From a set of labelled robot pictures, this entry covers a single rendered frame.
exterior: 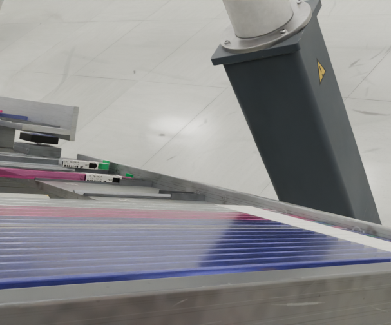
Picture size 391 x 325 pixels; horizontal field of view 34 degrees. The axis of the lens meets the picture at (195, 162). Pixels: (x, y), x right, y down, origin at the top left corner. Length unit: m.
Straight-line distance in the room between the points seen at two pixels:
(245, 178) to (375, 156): 0.43
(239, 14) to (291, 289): 0.90
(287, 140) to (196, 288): 1.03
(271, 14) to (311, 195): 0.42
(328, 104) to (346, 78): 1.15
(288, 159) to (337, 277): 0.96
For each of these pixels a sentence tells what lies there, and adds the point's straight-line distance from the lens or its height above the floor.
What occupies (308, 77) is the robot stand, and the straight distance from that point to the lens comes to 1.27.
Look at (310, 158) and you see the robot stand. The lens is 1.37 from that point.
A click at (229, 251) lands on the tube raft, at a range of 0.46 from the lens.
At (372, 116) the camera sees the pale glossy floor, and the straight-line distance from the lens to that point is 2.24.
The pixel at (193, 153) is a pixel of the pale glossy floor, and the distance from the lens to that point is 2.42.
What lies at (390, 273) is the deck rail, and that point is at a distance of 0.50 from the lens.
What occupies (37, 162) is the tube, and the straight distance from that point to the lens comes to 0.95.
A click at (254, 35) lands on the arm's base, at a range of 1.27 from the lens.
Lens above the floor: 1.20
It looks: 31 degrees down
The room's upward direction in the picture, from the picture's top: 26 degrees counter-clockwise
